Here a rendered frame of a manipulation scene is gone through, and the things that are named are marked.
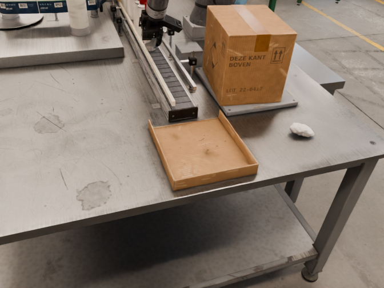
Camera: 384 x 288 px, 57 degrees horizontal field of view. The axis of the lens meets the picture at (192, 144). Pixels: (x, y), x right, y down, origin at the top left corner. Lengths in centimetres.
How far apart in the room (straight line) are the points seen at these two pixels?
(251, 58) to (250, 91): 13
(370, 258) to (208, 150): 125
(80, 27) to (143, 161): 89
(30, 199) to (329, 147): 93
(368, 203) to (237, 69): 142
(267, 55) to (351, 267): 122
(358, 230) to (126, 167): 150
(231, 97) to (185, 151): 31
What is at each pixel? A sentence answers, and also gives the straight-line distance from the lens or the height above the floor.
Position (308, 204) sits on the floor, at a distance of 222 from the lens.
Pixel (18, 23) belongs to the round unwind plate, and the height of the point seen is 89.
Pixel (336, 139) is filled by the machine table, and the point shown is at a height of 83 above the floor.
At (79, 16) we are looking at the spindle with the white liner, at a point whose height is 97.
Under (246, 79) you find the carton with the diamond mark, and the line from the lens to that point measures 128.
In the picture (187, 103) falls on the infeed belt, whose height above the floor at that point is 88.
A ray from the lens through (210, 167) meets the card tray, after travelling 106.
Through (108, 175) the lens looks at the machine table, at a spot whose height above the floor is 83.
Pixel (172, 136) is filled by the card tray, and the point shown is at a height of 83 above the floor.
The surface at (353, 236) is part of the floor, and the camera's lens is 217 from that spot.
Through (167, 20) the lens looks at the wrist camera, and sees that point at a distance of 143.
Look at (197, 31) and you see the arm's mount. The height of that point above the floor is 88.
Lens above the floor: 155
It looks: 39 degrees down
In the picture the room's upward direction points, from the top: 4 degrees clockwise
